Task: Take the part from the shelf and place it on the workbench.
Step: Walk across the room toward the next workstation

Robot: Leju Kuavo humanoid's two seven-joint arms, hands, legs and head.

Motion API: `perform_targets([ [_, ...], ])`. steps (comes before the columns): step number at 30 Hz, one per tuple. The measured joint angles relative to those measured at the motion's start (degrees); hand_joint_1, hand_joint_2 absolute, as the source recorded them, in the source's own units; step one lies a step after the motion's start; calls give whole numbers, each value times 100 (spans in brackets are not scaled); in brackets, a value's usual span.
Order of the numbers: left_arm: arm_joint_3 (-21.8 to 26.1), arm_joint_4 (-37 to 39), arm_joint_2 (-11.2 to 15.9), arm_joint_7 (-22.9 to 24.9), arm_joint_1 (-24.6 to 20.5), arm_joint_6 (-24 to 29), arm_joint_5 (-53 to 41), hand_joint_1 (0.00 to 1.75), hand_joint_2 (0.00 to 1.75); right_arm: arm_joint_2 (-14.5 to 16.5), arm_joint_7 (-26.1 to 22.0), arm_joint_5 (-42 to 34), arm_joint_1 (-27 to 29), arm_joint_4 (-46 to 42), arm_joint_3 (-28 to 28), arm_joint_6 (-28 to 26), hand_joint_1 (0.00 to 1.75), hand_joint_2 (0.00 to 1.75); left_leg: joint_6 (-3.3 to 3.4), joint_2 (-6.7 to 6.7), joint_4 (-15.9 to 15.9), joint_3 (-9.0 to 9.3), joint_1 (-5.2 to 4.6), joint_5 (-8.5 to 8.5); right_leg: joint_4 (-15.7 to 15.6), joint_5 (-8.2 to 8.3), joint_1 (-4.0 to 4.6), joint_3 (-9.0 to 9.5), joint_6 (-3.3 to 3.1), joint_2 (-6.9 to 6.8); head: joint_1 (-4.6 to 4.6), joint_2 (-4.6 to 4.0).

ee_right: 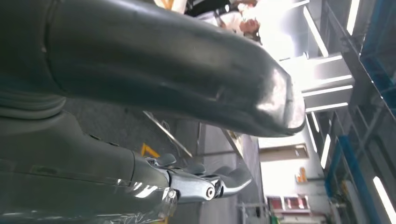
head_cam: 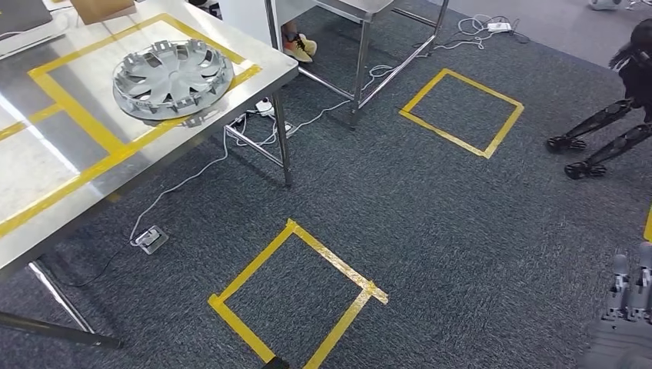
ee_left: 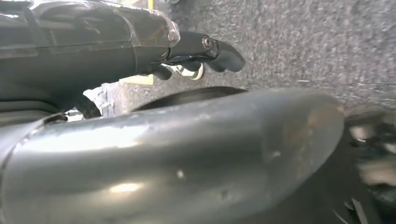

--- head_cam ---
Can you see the brown cardboard box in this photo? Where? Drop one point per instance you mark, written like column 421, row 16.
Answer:
column 102, row 10

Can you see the black silver humanoid robot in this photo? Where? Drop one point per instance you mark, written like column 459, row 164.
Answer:
column 601, row 119

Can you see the black robot body part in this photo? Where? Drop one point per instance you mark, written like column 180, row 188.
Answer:
column 275, row 363

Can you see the grey case yellow label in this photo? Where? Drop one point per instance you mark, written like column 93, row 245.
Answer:
column 23, row 12

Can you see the white power strip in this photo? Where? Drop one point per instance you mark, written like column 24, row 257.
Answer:
column 264, row 107
column 499, row 27

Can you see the grey floor socket box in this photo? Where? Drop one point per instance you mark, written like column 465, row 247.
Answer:
column 151, row 239

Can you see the silver plastic wheel cover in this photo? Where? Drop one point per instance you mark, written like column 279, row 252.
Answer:
column 173, row 81

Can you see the white flat device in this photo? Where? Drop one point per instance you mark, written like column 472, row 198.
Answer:
column 56, row 30

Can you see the steel workbench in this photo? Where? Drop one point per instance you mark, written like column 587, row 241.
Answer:
column 356, row 7
column 61, row 173

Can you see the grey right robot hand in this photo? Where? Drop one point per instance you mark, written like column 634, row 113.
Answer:
column 621, row 341

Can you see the person's foot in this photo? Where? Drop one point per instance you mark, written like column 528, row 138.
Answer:
column 298, row 48

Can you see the yellow tape outline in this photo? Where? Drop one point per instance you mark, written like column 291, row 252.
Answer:
column 97, row 130

